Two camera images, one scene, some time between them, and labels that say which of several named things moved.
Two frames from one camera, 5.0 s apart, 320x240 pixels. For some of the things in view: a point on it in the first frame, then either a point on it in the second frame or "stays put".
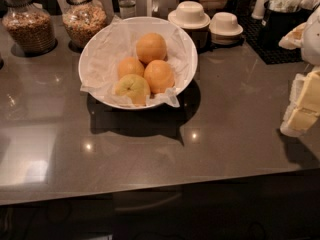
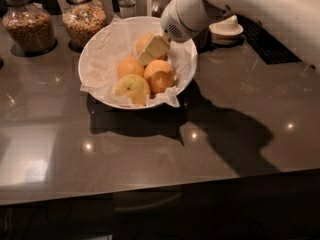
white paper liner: x=116 y=40 stays put
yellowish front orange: x=135 y=87 stays put
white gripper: x=312 y=39 to x=174 y=23
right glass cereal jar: x=81 y=17 stays put
